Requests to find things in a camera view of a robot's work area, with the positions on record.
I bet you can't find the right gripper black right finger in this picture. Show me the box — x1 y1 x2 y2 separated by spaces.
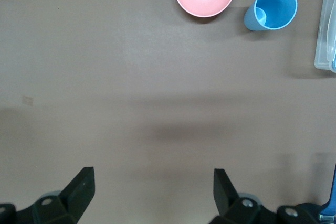
209 168 316 224

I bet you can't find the blue plastic object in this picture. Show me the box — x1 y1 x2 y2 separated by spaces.
319 163 336 221

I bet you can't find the clear plastic food container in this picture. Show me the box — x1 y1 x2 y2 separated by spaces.
314 0 336 73

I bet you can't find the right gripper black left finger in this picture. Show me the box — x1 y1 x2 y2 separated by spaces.
0 166 95 224

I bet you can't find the blue cup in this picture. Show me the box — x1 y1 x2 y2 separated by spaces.
243 0 299 32

